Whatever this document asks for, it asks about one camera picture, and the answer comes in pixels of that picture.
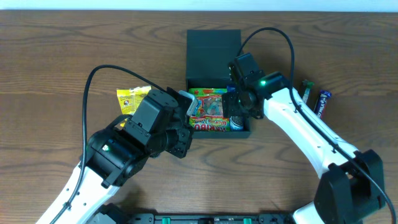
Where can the black cardboard gift box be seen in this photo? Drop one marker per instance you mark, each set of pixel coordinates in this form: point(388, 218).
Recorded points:
point(208, 55)

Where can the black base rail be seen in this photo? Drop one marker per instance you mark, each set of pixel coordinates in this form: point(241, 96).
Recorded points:
point(265, 218)

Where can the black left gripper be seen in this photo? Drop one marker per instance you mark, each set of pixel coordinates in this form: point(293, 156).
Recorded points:
point(181, 143)

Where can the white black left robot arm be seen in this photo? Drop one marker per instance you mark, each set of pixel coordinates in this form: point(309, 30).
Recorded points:
point(120, 150)

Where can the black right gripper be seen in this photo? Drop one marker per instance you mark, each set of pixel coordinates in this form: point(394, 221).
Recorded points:
point(235, 109)

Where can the blue Oreo cookie pack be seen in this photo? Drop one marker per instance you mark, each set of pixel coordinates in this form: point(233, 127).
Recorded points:
point(236, 122)

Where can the Haribo gummy worms bag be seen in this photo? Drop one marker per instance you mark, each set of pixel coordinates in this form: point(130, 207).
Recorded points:
point(208, 114)

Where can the yellow snack bag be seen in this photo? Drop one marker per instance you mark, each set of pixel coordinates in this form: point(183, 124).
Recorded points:
point(130, 99)

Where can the green red white candy bar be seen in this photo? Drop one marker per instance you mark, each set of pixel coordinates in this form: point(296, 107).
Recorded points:
point(306, 89)

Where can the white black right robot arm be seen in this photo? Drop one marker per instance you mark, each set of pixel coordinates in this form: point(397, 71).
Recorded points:
point(351, 182)

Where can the blue Dairy Milk chocolate bar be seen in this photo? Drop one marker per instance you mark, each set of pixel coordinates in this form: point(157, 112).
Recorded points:
point(320, 105)

